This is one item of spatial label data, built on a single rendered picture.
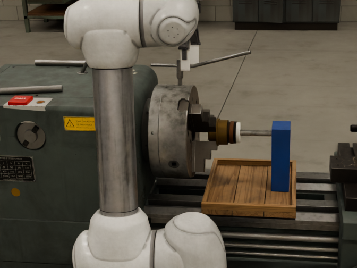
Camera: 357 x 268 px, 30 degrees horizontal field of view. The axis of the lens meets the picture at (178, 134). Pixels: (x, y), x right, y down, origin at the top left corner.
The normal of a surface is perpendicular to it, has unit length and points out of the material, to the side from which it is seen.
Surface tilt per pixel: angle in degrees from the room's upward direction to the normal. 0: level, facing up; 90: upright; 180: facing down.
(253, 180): 0
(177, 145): 84
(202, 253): 75
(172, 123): 59
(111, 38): 86
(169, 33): 96
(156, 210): 26
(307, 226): 90
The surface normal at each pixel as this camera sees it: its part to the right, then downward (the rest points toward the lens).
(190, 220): 0.06, -0.92
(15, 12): -0.21, 0.37
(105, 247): -0.22, 0.11
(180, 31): 0.06, 0.47
